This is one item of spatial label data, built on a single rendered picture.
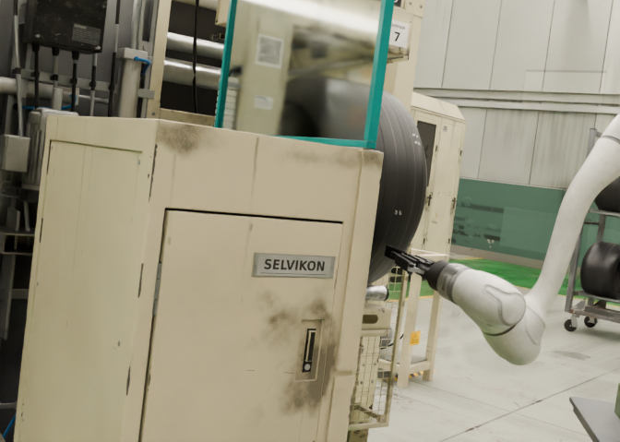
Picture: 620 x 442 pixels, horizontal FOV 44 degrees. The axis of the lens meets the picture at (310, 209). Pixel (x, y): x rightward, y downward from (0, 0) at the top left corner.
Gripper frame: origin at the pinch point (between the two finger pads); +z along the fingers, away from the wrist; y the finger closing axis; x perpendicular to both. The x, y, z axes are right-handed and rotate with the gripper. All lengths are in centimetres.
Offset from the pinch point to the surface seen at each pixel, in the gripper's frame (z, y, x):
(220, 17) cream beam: 78, 22, -52
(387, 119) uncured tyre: 11.7, 2.4, -33.1
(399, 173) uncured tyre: 3.7, 1.6, -20.5
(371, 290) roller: 12.6, -5.5, 14.2
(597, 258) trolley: 275, -493, 72
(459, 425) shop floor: 107, -165, 120
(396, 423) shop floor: 119, -133, 122
